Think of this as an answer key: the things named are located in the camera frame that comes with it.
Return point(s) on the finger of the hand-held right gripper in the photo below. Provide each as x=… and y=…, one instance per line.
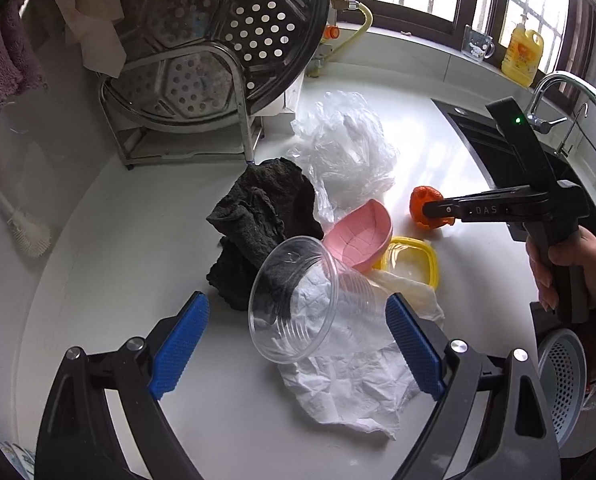
x=483, y=207

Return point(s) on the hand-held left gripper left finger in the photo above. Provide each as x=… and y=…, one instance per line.
x=180, y=347

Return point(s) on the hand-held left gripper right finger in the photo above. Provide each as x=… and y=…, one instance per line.
x=413, y=347

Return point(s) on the orange peel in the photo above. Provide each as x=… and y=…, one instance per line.
x=420, y=197

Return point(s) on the yellow-rimmed clear lid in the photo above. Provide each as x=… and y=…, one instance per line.
x=428, y=255

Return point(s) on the white paper tissue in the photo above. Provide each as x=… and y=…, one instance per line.
x=348, y=390

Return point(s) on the clear plastic cup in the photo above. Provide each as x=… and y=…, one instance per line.
x=298, y=305

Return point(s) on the pink leaf-shaped dish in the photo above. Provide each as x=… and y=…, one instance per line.
x=360, y=235

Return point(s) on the clear plastic bag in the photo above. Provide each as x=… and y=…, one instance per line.
x=345, y=155

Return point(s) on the blue-grey perforated basket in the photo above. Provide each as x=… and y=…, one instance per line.
x=560, y=385

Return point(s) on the dark green cloth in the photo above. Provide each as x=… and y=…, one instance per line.
x=263, y=210

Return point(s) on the person's right hand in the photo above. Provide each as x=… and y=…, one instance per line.
x=590, y=265

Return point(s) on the thin chrome water tap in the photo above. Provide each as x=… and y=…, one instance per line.
x=573, y=130

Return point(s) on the black kitchen sink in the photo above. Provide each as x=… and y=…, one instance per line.
x=473, y=140

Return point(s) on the chrome kitchen faucet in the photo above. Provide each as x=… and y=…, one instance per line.
x=568, y=80

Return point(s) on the yellow detergent bottle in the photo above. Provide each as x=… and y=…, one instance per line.
x=523, y=57

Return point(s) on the clear glass mug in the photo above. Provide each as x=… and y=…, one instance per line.
x=478, y=45

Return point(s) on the metal dish rack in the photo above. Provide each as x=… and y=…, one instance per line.
x=240, y=90

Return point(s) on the perforated metal steamer tray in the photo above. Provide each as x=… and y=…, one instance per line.
x=228, y=20

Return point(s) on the pink fluffy towel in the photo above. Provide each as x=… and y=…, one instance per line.
x=8, y=55

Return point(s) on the beige hanging cloth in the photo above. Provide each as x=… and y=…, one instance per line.
x=90, y=15

